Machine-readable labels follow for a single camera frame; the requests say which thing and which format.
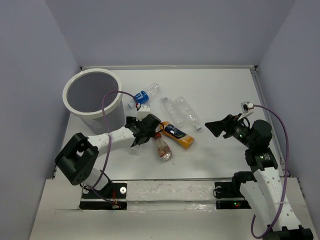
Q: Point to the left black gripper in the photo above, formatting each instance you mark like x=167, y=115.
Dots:
x=132, y=120

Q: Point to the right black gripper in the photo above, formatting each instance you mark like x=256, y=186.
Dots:
x=226, y=125

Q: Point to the clear bottle white cap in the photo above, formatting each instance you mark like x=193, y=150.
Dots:
x=135, y=150

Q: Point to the red cap clear bottle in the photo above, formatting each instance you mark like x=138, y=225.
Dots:
x=162, y=148

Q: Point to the orange milk tea bottle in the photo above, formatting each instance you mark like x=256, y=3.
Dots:
x=180, y=137

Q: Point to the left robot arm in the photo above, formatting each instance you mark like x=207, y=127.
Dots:
x=83, y=159

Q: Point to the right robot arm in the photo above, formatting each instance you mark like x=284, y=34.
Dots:
x=262, y=186

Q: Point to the white round bin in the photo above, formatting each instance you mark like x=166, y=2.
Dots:
x=93, y=95

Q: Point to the clear ribbed bottle right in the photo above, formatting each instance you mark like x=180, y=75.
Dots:
x=189, y=115

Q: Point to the clear ribbed bottle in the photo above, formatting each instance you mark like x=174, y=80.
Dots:
x=189, y=115
x=172, y=111

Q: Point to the blue label water bottle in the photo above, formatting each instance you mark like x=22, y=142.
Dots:
x=148, y=93

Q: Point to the clear ribbed bottle left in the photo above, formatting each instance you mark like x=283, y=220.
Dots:
x=172, y=111

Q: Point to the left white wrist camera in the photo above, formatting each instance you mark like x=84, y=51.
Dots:
x=142, y=112

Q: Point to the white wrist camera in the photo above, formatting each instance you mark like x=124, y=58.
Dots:
x=142, y=112
x=247, y=109

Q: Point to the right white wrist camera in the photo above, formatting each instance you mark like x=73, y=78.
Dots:
x=247, y=109

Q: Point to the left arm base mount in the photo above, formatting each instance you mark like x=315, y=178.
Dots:
x=113, y=197

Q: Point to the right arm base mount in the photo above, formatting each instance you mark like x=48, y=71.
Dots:
x=227, y=198

